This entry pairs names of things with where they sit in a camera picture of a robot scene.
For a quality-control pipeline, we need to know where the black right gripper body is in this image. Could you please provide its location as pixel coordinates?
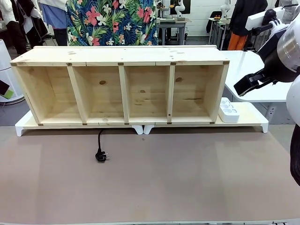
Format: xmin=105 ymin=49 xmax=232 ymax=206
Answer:
xmin=257 ymin=37 xmax=295 ymax=83

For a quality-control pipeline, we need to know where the black power cable with plug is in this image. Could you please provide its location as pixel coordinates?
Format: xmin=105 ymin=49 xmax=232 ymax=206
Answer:
xmin=94 ymin=129 xmax=111 ymax=163

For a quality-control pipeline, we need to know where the person in black jacket orange trousers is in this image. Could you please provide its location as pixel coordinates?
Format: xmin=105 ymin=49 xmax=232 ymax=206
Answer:
xmin=228 ymin=0 xmax=268 ymax=51

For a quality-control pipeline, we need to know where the white side table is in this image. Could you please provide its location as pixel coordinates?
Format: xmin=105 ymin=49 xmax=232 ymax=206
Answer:
xmin=219 ymin=50 xmax=295 ymax=104

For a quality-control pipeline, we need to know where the white power strip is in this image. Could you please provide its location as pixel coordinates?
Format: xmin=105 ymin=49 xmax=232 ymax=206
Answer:
xmin=218 ymin=97 xmax=240 ymax=123

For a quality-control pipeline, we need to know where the white wood-topped desk riser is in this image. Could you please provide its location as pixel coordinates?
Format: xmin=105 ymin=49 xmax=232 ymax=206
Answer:
xmin=15 ymin=110 xmax=144 ymax=138
xmin=143 ymin=102 xmax=269 ymax=135

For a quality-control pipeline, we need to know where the grey background workbench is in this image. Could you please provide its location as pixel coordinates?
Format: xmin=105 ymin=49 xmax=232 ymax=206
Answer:
xmin=156 ymin=16 xmax=189 ymax=45

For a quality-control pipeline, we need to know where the light wooden four-compartment shelf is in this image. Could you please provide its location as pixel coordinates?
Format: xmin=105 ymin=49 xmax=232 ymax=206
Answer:
xmin=10 ymin=45 xmax=231 ymax=127

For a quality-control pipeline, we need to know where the person in floral shirt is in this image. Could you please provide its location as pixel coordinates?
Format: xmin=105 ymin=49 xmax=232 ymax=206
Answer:
xmin=66 ymin=0 xmax=158 ymax=47

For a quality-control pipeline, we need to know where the person in blue shirt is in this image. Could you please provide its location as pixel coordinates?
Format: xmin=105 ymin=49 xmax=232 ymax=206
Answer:
xmin=38 ymin=0 xmax=69 ymax=47

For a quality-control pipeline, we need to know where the person in black white clothes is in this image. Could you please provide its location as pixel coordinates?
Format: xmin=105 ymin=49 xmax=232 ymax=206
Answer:
xmin=0 ymin=0 xmax=49 ymax=55

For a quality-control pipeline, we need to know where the white round bin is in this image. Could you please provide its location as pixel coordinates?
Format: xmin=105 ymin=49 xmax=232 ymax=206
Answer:
xmin=0 ymin=38 xmax=25 ymax=104

